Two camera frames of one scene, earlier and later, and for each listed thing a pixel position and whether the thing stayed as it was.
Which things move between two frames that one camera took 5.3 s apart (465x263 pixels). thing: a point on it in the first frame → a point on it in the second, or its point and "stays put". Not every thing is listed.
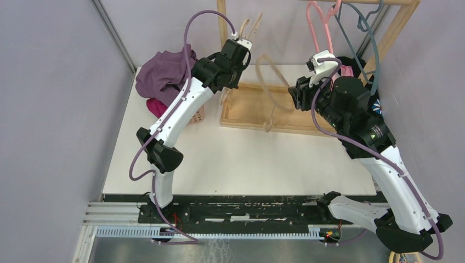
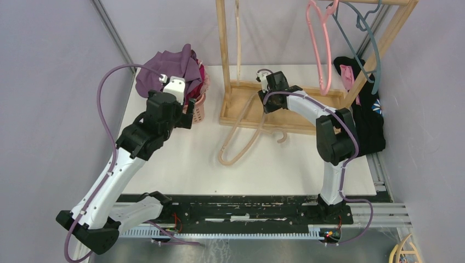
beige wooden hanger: (268, 127) → (261, 130)
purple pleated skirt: (162, 74) stays put
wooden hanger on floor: (397, 256) stays put
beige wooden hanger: (226, 95) → (238, 44)
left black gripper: (234, 84) → (186, 118)
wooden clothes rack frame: (267, 109) stays put
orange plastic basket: (198, 116) stays put
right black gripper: (301, 92) → (268, 108)
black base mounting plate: (243, 215) stays put
